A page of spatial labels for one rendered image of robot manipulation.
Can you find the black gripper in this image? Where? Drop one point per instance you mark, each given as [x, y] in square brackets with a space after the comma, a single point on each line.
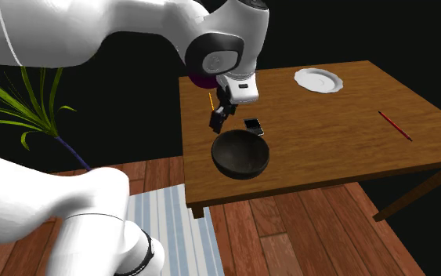
[226, 101]

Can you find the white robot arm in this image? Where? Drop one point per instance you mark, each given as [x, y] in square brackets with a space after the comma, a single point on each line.
[52, 30]

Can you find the orange pencil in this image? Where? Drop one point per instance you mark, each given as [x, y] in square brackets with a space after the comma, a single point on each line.
[211, 101]

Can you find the black mobile phone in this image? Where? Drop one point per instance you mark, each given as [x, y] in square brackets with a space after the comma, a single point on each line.
[253, 125]

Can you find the black bowl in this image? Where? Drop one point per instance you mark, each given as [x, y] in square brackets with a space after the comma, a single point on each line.
[240, 153]

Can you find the purple round object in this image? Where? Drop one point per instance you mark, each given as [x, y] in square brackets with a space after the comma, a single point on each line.
[204, 81]

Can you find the brown wooden table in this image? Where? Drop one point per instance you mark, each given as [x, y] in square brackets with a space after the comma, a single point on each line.
[319, 145]

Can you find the white plate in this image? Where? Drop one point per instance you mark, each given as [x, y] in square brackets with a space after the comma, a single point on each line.
[318, 80]

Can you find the blue white striped rug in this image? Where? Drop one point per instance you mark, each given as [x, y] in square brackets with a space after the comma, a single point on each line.
[178, 229]

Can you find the red pencil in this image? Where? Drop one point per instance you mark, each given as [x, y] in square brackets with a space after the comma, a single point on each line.
[395, 125]

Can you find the green plant with purple stem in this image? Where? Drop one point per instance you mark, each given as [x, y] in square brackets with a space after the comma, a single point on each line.
[33, 111]

